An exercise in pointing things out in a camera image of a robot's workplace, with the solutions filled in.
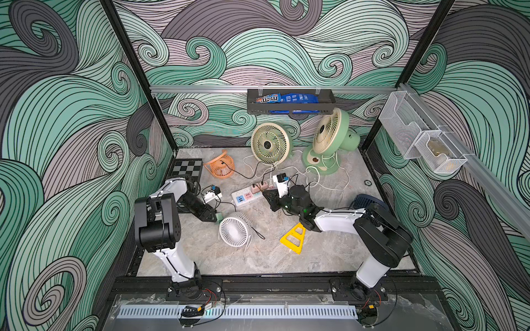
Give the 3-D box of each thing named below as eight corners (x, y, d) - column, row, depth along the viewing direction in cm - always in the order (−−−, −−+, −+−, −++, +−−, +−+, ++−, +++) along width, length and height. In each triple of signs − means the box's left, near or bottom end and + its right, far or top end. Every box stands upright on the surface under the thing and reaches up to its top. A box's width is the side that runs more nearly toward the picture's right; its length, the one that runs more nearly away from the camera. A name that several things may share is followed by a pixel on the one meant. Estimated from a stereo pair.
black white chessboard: (170, 181, 108) (167, 176, 105) (176, 163, 116) (174, 158, 113) (199, 181, 108) (197, 176, 105) (203, 163, 116) (202, 158, 113)
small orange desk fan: (220, 183, 106) (217, 171, 98) (210, 172, 111) (206, 159, 103) (239, 171, 111) (237, 158, 103) (228, 161, 116) (225, 148, 108)
